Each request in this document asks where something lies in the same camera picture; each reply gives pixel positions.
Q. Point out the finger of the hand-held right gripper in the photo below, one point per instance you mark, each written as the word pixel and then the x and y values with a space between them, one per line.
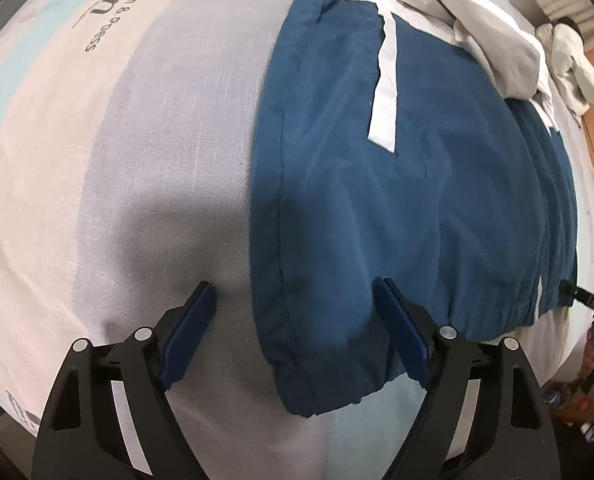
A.
pixel 589 300

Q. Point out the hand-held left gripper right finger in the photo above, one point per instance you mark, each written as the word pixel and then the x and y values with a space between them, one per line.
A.
pixel 404 342

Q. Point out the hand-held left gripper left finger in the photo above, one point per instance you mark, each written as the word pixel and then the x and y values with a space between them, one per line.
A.
pixel 187 342

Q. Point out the blue and white hooded jacket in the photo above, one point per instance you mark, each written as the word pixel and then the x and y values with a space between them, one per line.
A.
pixel 377 210

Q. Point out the colourful floor clutter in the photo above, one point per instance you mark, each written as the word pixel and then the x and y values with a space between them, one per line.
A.
pixel 577 405

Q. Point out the printed table cloth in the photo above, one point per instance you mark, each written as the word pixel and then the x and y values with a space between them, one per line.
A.
pixel 127 185

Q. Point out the white folded jacket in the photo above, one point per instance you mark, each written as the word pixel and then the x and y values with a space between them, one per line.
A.
pixel 572 70

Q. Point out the black cloth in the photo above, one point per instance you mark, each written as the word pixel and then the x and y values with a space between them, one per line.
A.
pixel 571 26

